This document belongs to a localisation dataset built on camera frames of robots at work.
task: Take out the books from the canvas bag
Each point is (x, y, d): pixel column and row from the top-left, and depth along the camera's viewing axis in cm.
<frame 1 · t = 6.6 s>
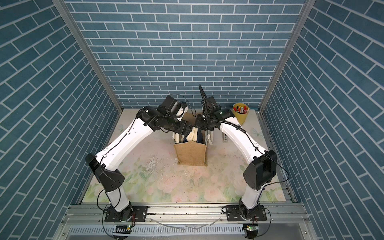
left hand: (189, 128, 74), fingers open
right hand: (196, 125, 81), fingers closed
yellow pen holder cup: (241, 108, 104), point 16 cm above the table
navy blue book yellow label: (185, 140, 80), point 21 cm above the table
white paged book in bag: (178, 138, 81), point 21 cm above the table
red marker in cup: (245, 109, 104), point 15 cm above the table

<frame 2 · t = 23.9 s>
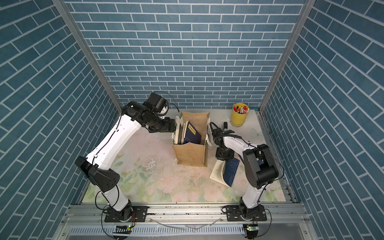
left hand: (173, 129, 75), fingers open
right hand: (224, 160, 91), fingers closed
navy blue book yellow label: (224, 171, 84), point 7 cm above the table
dark blue starry book: (192, 134, 97), point 9 cm above the table
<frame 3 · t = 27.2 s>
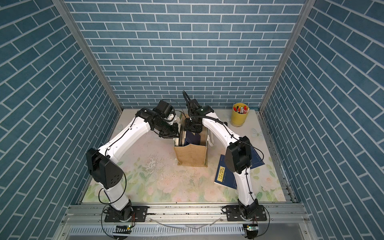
left hand: (183, 136, 80), fingers closed
right hand: (187, 130, 89), fingers open
navy blue book yellow label: (225, 176, 87), point 2 cm above the table
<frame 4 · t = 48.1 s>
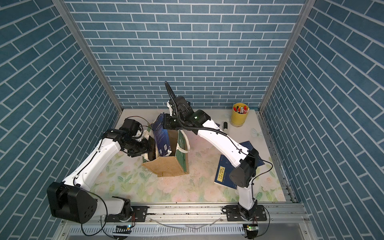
left hand: (151, 150, 80), fingers open
right hand: (161, 123, 71), fingers closed
dark blue starry book: (161, 135, 74), point 28 cm above the table
